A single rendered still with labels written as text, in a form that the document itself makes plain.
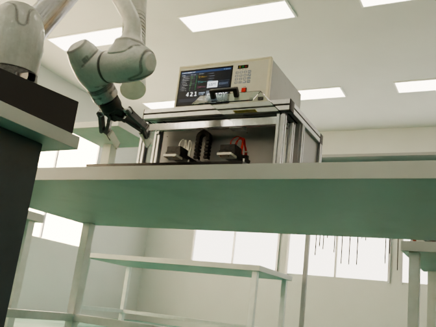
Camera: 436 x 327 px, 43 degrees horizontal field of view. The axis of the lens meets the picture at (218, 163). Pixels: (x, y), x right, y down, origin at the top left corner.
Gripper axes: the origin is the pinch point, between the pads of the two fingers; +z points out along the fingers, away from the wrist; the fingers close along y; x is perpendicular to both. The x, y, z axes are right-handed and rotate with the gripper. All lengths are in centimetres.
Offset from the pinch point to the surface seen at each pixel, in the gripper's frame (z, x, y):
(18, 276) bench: 101, 4, -136
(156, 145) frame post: 29.0, 32.6, -19.2
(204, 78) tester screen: 10, 53, 5
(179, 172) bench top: 2.9, -12.2, 23.9
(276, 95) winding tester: 21, 53, 35
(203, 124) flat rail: 18.2, 31.9, 9.5
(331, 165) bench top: 2, -10, 74
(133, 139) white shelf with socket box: 56, 70, -65
